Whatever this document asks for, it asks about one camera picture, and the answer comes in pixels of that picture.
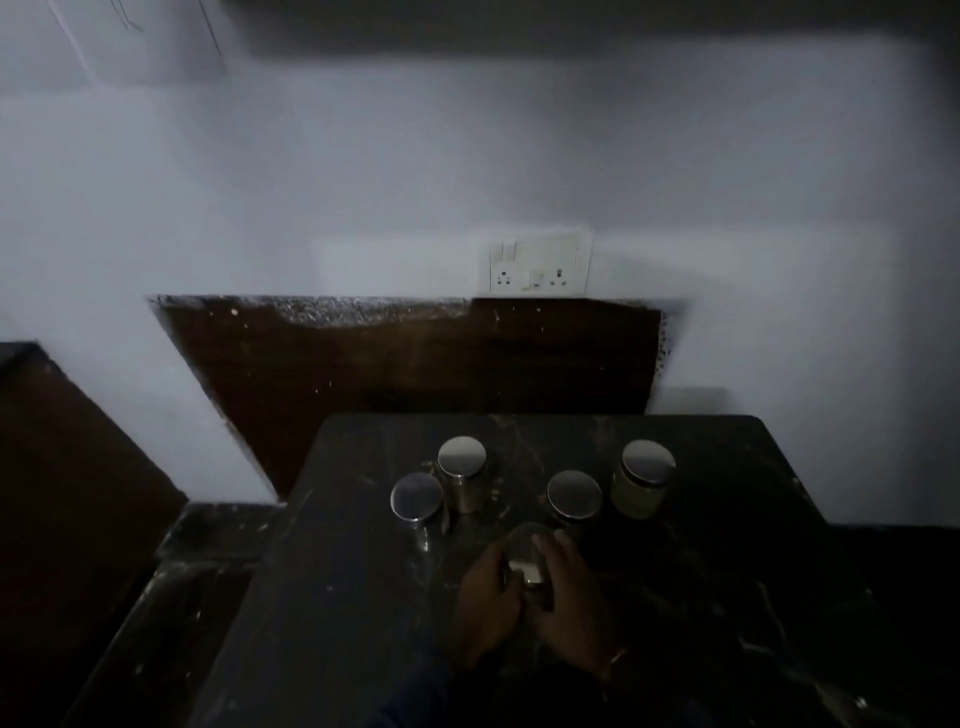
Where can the dark brown wooden wall panel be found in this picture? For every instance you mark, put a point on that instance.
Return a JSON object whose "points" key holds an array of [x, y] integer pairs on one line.
{"points": [[405, 375]]}

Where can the person's right hand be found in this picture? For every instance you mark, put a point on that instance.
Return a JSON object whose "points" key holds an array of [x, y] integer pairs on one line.
{"points": [[574, 615]]}

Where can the cinnamon jar steel lid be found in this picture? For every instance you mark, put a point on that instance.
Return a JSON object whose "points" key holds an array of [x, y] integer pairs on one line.
{"points": [[525, 555]]}

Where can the person's left forearm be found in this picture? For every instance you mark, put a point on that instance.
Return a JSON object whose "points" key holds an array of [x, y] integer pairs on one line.
{"points": [[412, 701]]}

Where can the white wall socket switch panel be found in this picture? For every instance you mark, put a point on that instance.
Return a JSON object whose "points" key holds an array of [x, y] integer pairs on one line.
{"points": [[536, 262]]}

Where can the person's left hand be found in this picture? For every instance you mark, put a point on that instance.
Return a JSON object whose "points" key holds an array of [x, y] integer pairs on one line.
{"points": [[484, 615]]}

